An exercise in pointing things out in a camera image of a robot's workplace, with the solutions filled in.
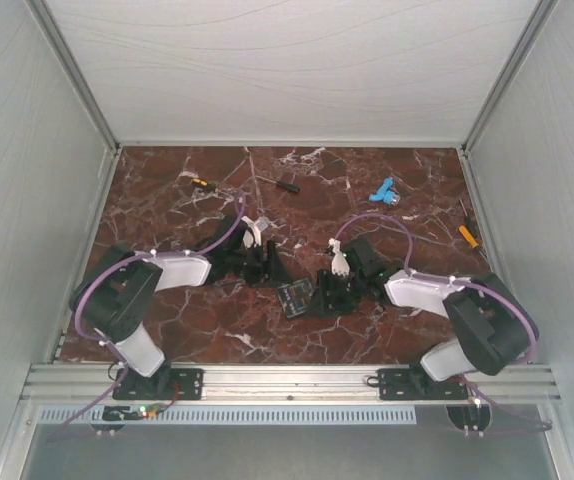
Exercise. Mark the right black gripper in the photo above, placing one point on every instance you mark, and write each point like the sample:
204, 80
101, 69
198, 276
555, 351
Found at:
321, 304

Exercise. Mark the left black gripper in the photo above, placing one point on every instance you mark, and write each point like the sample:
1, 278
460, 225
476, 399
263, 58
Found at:
275, 269

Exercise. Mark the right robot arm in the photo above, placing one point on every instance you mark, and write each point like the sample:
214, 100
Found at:
491, 329

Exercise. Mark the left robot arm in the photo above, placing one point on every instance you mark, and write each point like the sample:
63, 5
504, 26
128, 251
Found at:
114, 297

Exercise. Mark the black yellow screwdriver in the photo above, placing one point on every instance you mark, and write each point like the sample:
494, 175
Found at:
205, 187

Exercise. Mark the blue plastic connector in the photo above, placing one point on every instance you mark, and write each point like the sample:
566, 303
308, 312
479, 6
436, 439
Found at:
386, 193

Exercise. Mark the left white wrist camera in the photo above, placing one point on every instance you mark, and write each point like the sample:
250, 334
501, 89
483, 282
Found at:
253, 235

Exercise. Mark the black handle screwdriver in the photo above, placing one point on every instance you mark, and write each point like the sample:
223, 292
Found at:
281, 184

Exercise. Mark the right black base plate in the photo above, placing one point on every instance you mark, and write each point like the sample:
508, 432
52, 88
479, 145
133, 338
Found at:
414, 384

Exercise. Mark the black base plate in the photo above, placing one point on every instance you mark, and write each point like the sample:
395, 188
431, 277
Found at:
414, 384
166, 384

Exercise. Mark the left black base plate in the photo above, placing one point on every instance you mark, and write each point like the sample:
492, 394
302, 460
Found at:
166, 384

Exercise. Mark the orange handle screwdriver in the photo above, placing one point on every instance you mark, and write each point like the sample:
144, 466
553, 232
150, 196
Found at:
471, 240

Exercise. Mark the aluminium mounting rail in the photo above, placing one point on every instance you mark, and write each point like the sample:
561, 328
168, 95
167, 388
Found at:
70, 383

